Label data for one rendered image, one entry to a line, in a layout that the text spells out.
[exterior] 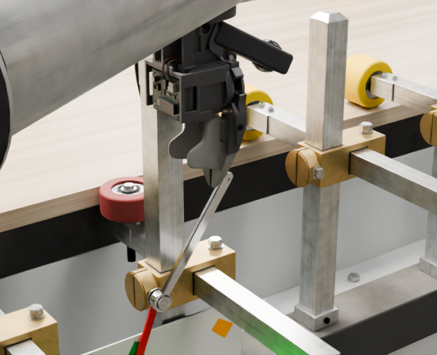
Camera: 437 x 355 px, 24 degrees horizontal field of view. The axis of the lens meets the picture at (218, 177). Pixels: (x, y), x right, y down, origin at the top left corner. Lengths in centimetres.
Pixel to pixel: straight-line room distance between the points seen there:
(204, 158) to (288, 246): 59
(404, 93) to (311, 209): 33
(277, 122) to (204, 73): 42
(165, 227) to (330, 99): 27
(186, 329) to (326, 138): 30
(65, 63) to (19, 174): 96
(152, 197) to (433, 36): 106
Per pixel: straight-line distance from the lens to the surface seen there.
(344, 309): 151
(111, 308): 151
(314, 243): 140
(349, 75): 168
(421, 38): 212
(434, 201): 127
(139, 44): 58
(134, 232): 137
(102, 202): 137
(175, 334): 129
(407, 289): 157
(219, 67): 107
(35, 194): 139
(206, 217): 118
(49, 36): 49
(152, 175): 120
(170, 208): 121
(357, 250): 179
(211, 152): 111
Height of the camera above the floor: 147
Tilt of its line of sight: 24 degrees down
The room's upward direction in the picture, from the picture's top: straight up
